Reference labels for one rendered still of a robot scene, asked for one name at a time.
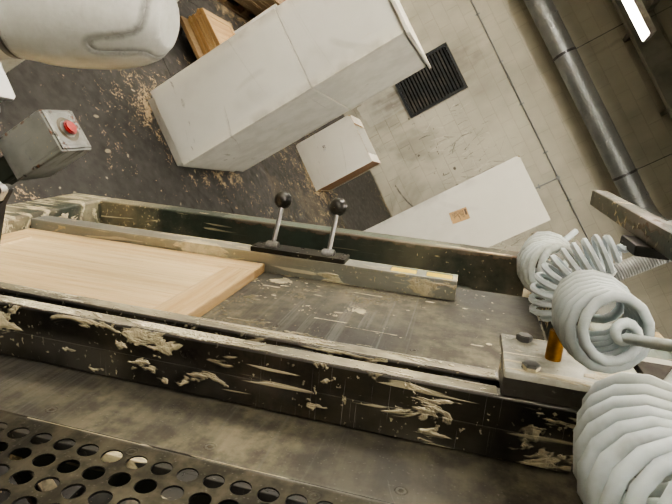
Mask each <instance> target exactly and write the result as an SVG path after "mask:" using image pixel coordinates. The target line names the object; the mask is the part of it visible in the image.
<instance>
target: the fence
mask: <svg viewBox="0 0 672 504"><path fill-rule="evenodd" d="M31 228H32V229H39V230H45V231H52V232H58V233H65V234H72V235H78V236H85V237H91V238H98V239H105V240H111V241H118V242H125V243H131V244H138V245H144V246H151V247H158V248H164V249H171V250H177V251H184V252H191V253H197V254H204V255H210V256H217V257H224V258H230V259H237V260H243V261H250V262H257V263H263V264H265V271H264V272H269V273H275V274H282V275H288V276H295V277H301V278H308V279H314V280H321V281H327V282H334V283H340V284H347V285H353V286H359V287H366V288H372V289H379V290H385V291H392V292H398V293H405V294H411V295H418V296H424V297H430V298H437V299H443V300H450V301H455V295H456V288H457V281H458V275H456V274H449V273H442V272H435V271H428V270H422V269H415V268H408V267H401V266H394V265H387V264H380V263H373V262H366V261H359V260H352V259H349V260H348V261H347V262H346V263H345V264H337V263H330V262H324V261H317V260H310V259H303V258H296V257H289V256H283V255H276V254H269V253H262V252H255V251H251V250H250V248H251V246H252V245H248V244H242V243H235V242H228V241H221V240H214V239H207V238H200V237H193V236H186V235H179V234H172V233H165V232H159V231H152V230H145V229H138V228H131V227H124V226H117V225H110V224H103V223H96V222H89V221H82V220H75V219H69V218H62V217H55V216H48V215H46V216H42V217H37V218H32V219H31ZM392 267H397V268H404V269H411V270H417V273H416V274H412V273H405V272H399V271H392V270H391V269H392ZM427 272H432V273H439V274H445V275H452V276H453V278H452V279H446V278H440V277H433V276H426V275H427Z"/></svg>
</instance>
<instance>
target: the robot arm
mask: <svg viewBox="0 0 672 504"><path fill-rule="evenodd" d="M179 26H180V15H179V8H178V4H177V1H176V0H0V60H4V59H25V60H32V61H37V62H41V63H45V64H48V65H54V66H61V67H69V68H80V69H99V70H120V69H130V68H137V67H141V66H145V65H149V64H152V63H154V62H157V61H159V60H161V59H162V58H164V57H165V56H166V54H167V53H168V52H169V51H170V50H171V49H172V48H173V46H174V44H175V42H176V39H177V37H178V33H179ZM12 192H13V186H12V185H11V184H9V183H6V184H2V183H1V182H0V241H1V235H2V229H3V222H4V216H5V210H6V203H7V201H8V200H9V198H10V196H11V194H12Z"/></svg>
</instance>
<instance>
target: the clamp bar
mask: <svg viewBox="0 0 672 504"><path fill-rule="evenodd" d="M580 242H581V246H582V248H583V251H584V254H585V256H584V254H583V253H582V251H581V249H580V248H579V246H578V245H577V244H576V242H572V243H571V244H570V247H571V249H572V251H573V253H574V255H575V257H576V259H577V261H578V263H579V265H580V267H579V266H578V265H577V263H576V262H575V261H574V260H573V258H572V257H571V255H570V254H569V253H568V251H567V250H566V249H565V248H561V249H560V253H561V255H562V256H563V258H564V259H565V260H566V262H567V263H568V264H569V266H570V267H571V268H572V270H573V271H574V272H575V271H578V270H597V271H600V272H603V273H606V269H605V266H606V268H607V271H608V273H610V274H613V273H615V268H614V263H613V259H612V256H613V258H614V261H615V263H621V262H622V252H623V253H628V252H630V253H631V254H632V255H634V256H638V257H645V258H653V259H661V260H669V259H668V258H667V257H665V256H664V255H662V254H661V253H659V252H658V251H656V250H655V249H654V248H652V247H651V246H649V245H648V244H646V243H645V242H643V241H642V240H641V239H639V238H638V237H636V236H629V235H622V236H621V239H620V244H618V245H615V243H614V241H613V239H612V237H611V236H610V235H604V236H603V237H602V240H601V238H600V237H599V236H598V234H594V235H593V236H592V237H591V242H592V246H591V244H590V243H589V241H588V239H587V238H582V240H581V241H580ZM611 253H612V255H611ZM550 260H551V261H552V263H553V264H554V265H555V267H554V266H553V265H551V264H549V263H547V262H546V263H542V264H541V268H542V270H543V271H544V272H545V273H543V272H537V273H536V274H534V277H535V280H536V281H537V282H534V283H532V284H531V285H530V289H531V291H532V292H533V293H531V294H530V295H529V297H528V299H529V302H530V303H532V304H531V305H530V306H529V312H531V313H533V314H534V315H536V316H540V317H539V318H540V319H541V320H542V321H543V322H551V324H552V326H553V322H552V309H551V310H539V309H536V308H537V307H544V308H552V298H553V293H554V292H552V291H555V290H556V288H557V286H558V284H559V283H560V281H561V280H562V279H563V278H565V277H566V276H568V275H570V274H571V273H573V272H572V271H571V269H570V268H569V267H568V266H567V265H566V264H565V263H564V262H563V261H562V260H561V259H560V258H559V257H558V256H556V255H555V254H553V255H550ZM604 264H605V265H604ZM547 280H548V281H547ZM549 281H551V282H553V283H555V284H556V285H555V284H553V283H551V282H549ZM539 288H544V289H549V290H552V291H543V290H541V289H539ZM540 297H543V298H546V299H545V300H539V299H536V298H540ZM500 345H501V358H500V364H499V370H498V372H495V370H492V369H486V368H480V367H475V366H469V365H464V364H458V363H452V362H447V361H441V360H436V359H430V358H424V357H419V356H413V355H408V354H402V353H396V352H391V351H385V350H380V349H374V348H368V347H363V346H357V345H352V344H346V343H340V342H335V341H329V340H324V339H318V338H312V337H307V336H301V335H295V334H290V333H284V332H279V331H273V330H267V329H262V328H256V327H251V326H245V325H239V324H234V323H228V322H223V321H217V320H211V319H206V318H200V317H195V316H189V315H183V314H178V313H172V312H167V311H161V310H155V309H150V308H144V307H139V306H133V305H127V304H122V303H116V302H111V301H105V300H99V299H94V298H88V297H83V296H77V295H71V294H66V293H60V292H55V291H49V290H43V289H38V288H32V287H27V286H21V285H15V284H10V283H4V282H0V353H2V354H6V355H11V356H16V357H20V358H25V359H30V360H35V361H39V362H44V363H49V364H54V365H58V366H63V367H68V368H72V369H77V370H82V371H87V372H91V373H96V374H101V375H105V376H110V377H115V378H120V379H124V380H129V381H134V382H139V383H143V384H148V385H153V386H157V387H162V388H167V389H172V390H176V391H181V392H186V393H190V394H195V395H200V396H205V397H209V398H214V399H219V400H224V401H228V402H233V403H238V404H242V405H247V406H252V407H257V408H261V409H266V410H271V411H275V412H280V413H285V414H290V415H294V416H299V417H304V418H309V419H313V420H318V421H323V422H327V423H332V424H337V425H342V426H346V427H351V428H356V429H361V430H365V431H370V432H375V433H379V434H384V435H389V436H394V437H398V438H403V439H408V440H412V441H417V442H422V443H427V444H431V445H436V446H441V447H446V448H450V449H455V450H460V451H464V452H469V453H474V454H479V455H483V456H488V457H493V458H497V459H502V460H507V461H512V462H516V463H521V464H526V465H531V466H535V467H540V468H545V469H549V470H554V471H559V472H564V473H570V472H571V467H572V463H573V429H574V428H575V426H576V419H577V412H578V411H579V409H580V408H581V407H582V399H583V397H584V396H585V395H586V393H587V392H588V391H589V389H590V388H591V387H592V385H593V384H594V383H595V382H597V381H599V380H602V379H604V378H607V377H609V376H612V375H614V374H617V373H614V374H608V373H602V372H597V371H591V370H589V369H587V368H586V367H585V366H583V365H582V364H580V363H579V362H578V361H576V360H575V359H574V358H573V357H572V356H571V355H569V354H568V352H567V351H566V349H565V348H564V347H563V345H562V344H561V342H560V340H559V338H558V336H557V334H556V332H555V329H554V328H550V331H549V336H548V341H545V340H539V339H533V336H532V335H530V334H529V333H525V332H520V333H518V334H516V336H515V335H508V334H500Z"/></svg>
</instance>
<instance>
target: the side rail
mask: <svg viewBox="0 0 672 504"><path fill-rule="evenodd" d="M100 204H101V218H100V223H103V224H110V225H117V226H124V227H131V228H138V229H145V230H152V231H159V232H165V233H172V234H179V235H186V236H193V237H200V238H207V239H216V240H223V241H230V242H237V243H242V244H248V245H254V244H256V243H257V242H267V241H268V240H270V241H271V240H272V236H273V232H274V228H275V223H276V219H269V218H261V217H254V216H246V215H239V214H231V213H223V212H216V211H208V210H201V209H193V208H186V207H178V206H171V205H163V204H156V203H148V202H140V201H133V200H125V199H118V198H111V199H106V200H101V201H100ZM330 232H331V227H329V226H321V225H314V224H306V223H299V222H291V221H284V220H281V223H280V227H279V232H278V236H277V240H276V241H277V242H279V243H280V245H287V246H294V247H301V248H308V249H315V250H322V249H323V248H326V249H327V247H328V242H329V237H330ZM332 249H333V250H335V251H336V253H343V254H349V255H350V257H349V259H352V260H359V261H366V262H373V263H380V264H387V265H394V266H401V267H408V268H415V269H422V270H428V271H435V272H442V273H449V274H456V275H458V281H457V285H461V286H468V287H471V288H472V289H473V290H480V291H486V292H493V293H500V294H506V295H513V296H520V297H522V295H523V289H524V285H523V284H522V283H521V281H520V279H519V277H518V275H517V257H518V254H519V252H518V251H510V250H503V249H495V248H487V247H480V246H472V245H465V244H457V243H450V242H442V241H435V240H427V239H420V238H412V237H404V236H397V235H389V234H382V233H374V232H367V231H359V230H352V229H344V228H337V227H336V232H335V237H334V241H333V246H332Z"/></svg>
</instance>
